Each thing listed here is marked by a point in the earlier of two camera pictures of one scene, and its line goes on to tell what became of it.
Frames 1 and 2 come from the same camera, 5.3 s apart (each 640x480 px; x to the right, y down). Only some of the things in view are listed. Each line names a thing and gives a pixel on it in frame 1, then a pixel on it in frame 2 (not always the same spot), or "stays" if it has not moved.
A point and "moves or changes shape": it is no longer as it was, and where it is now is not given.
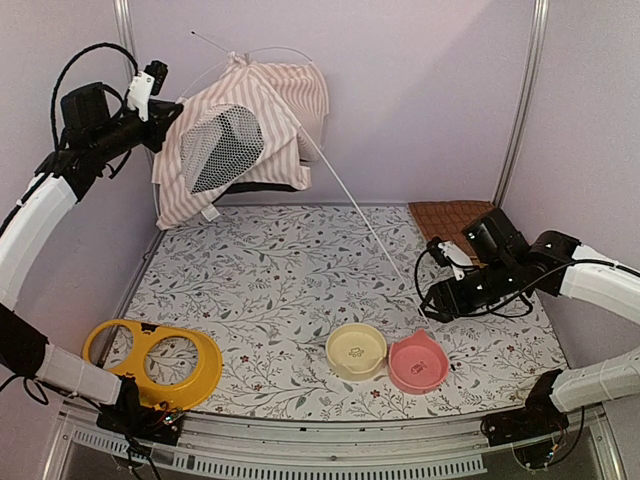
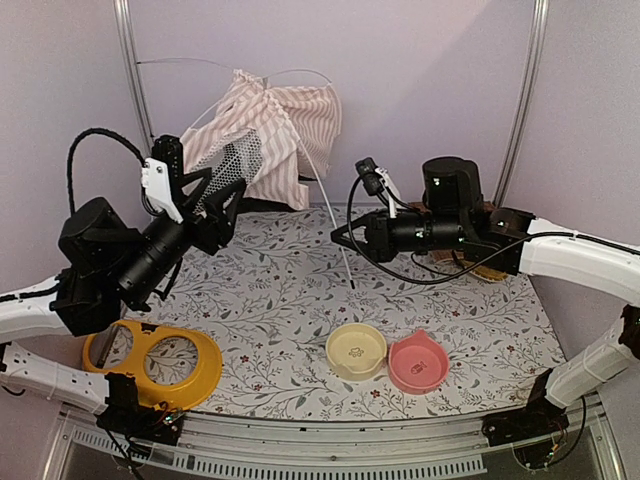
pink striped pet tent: x=251 y=128 moves or changes shape
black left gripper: x=160 y=120 -> x=220 y=229
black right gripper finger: x=434 y=305 -> x=344 y=238
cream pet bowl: x=356 y=351 stays
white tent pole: x=315 y=150 -> x=298 y=142
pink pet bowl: x=418 y=364 stays
